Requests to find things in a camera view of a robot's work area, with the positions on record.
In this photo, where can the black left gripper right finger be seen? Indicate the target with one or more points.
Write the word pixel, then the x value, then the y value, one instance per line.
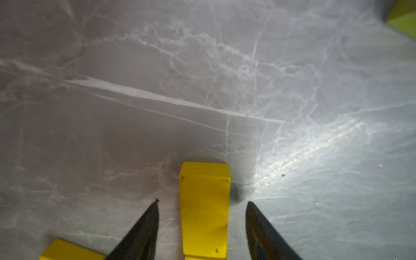
pixel 264 242

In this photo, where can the yellow long block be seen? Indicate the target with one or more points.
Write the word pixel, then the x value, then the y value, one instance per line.
pixel 204 205
pixel 63 250

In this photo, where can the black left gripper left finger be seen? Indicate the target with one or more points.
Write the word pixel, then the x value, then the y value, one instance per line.
pixel 140 241

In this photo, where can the lime green long block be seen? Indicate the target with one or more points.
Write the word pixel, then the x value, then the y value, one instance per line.
pixel 403 17

